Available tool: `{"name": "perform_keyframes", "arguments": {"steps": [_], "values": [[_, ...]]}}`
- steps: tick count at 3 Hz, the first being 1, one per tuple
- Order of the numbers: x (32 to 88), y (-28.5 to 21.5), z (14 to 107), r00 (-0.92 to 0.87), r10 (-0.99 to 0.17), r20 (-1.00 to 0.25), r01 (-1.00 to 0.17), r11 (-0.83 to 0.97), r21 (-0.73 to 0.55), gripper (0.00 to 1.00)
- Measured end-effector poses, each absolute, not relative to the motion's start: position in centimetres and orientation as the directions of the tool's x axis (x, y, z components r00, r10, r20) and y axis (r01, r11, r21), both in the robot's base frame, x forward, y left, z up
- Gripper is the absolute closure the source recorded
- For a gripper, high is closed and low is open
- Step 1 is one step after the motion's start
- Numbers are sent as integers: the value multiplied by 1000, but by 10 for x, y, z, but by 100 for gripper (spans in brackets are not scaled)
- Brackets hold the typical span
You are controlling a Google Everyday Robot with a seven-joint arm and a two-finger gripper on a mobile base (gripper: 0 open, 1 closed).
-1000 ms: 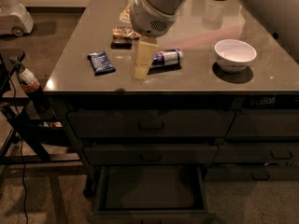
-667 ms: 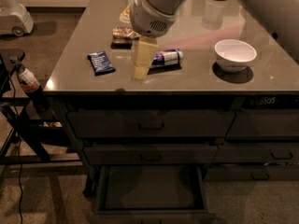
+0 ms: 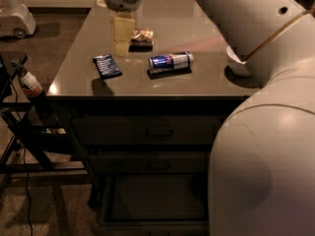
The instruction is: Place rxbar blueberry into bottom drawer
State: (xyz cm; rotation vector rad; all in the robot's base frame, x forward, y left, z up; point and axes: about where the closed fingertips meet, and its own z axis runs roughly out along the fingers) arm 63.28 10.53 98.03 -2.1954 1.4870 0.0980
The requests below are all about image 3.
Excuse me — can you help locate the open bottom drawer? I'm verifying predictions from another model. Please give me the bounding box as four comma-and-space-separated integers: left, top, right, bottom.
93, 173, 210, 236

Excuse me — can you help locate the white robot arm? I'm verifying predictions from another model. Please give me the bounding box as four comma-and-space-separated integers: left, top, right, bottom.
195, 0, 315, 236

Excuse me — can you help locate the brown snack bar packet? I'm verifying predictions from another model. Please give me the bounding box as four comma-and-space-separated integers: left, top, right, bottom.
131, 29, 154, 47

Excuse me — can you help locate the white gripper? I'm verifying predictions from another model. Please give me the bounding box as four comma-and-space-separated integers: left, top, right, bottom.
104, 0, 143, 57

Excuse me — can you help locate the middle left drawer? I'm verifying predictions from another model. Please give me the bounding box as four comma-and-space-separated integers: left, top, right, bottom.
89, 151, 209, 174

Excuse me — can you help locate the blue rxbar blueberry packet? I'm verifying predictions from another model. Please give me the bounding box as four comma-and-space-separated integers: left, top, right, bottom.
93, 54, 122, 80

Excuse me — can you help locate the fire extinguisher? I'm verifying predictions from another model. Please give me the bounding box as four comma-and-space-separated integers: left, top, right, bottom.
11, 59, 53, 119

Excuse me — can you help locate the white bowl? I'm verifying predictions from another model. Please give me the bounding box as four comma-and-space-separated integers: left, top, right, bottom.
226, 46, 250, 78

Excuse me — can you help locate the red bull can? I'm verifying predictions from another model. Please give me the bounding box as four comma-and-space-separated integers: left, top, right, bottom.
149, 51, 194, 74

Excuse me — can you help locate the top left drawer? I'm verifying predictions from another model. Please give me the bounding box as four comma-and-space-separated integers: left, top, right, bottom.
72, 116, 221, 146

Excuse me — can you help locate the black cable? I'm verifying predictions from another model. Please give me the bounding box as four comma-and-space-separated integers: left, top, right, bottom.
6, 72, 33, 236

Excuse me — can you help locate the black metal stand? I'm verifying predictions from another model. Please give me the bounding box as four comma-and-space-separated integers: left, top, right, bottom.
0, 51, 89, 195

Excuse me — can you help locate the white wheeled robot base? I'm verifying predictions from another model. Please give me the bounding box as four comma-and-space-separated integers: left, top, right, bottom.
0, 0, 36, 39

